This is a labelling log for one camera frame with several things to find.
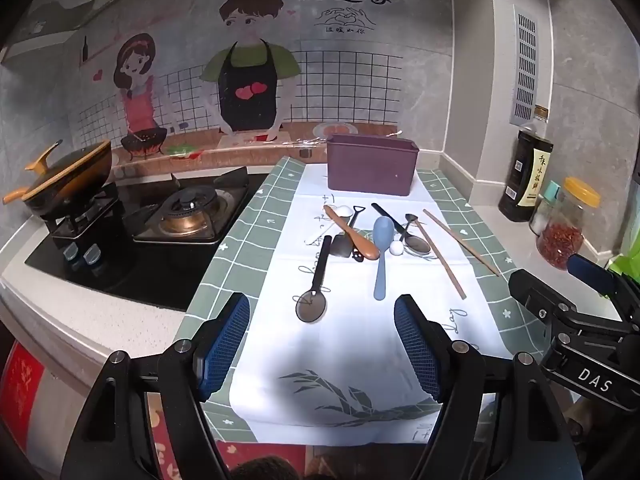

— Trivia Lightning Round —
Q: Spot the black-handled spoon with large bowl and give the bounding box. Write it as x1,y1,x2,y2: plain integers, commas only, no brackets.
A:
294,235,334,322

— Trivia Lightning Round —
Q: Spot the small black spatula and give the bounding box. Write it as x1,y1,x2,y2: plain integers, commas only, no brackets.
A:
331,204,367,259

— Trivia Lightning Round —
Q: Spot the range hood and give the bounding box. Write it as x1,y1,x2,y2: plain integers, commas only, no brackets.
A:
0,0,103,63

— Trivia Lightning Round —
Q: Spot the small dark metal spoon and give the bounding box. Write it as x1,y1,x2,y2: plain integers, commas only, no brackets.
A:
397,213,419,242

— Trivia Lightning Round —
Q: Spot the shaker with teal lid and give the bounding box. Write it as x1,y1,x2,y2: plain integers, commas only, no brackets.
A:
529,180,562,237

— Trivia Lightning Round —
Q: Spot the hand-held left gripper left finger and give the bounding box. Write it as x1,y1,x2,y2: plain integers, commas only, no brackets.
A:
60,292,251,480

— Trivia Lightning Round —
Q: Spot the wooden spoon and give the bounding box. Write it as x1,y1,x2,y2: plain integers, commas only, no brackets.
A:
323,204,381,261

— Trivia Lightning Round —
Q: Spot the white ceramic spoon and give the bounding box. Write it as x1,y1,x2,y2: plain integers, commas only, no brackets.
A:
305,204,352,246

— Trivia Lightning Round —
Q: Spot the cartoon couple wall poster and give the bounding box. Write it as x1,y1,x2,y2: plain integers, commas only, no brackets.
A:
75,0,457,163

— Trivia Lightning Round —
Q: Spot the light blue plastic spoon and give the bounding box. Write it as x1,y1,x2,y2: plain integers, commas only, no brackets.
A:
372,216,396,301

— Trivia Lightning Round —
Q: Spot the black-handled steel spoon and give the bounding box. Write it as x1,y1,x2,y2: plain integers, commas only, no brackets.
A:
370,203,432,254

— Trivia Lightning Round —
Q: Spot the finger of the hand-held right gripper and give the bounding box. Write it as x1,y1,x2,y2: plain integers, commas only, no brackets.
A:
508,268,639,342
567,253,624,297

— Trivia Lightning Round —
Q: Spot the green checkered white tablecloth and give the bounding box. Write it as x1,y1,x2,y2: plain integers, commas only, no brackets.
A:
174,154,547,447

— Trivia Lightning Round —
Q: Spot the black gas stove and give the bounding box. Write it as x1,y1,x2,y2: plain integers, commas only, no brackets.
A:
24,166,267,312

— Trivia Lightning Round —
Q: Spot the grey vent grille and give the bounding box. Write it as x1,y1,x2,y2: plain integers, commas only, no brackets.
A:
508,3,544,127

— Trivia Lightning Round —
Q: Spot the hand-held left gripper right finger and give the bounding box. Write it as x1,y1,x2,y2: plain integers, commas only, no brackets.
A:
393,294,584,480

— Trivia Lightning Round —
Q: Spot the green plastic bag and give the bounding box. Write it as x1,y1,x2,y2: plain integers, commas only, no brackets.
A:
604,249,640,283

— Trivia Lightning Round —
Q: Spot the dark sauce bottle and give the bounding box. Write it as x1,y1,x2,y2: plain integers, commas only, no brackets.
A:
498,104,555,224

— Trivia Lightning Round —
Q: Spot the wooden chopstick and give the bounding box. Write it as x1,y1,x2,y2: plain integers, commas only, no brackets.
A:
414,219,467,300
422,208,500,277

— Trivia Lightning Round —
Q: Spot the purple utensil holder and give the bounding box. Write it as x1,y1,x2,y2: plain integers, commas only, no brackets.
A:
326,134,420,196

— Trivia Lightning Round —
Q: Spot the chili jar with yellow lid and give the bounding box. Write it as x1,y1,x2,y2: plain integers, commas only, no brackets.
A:
536,177,601,269

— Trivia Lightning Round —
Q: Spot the red cabinet sticker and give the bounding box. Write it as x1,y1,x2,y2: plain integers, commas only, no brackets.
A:
0,341,47,453

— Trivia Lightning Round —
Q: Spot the black wok with orange lid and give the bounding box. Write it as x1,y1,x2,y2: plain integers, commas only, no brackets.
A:
2,138,114,222

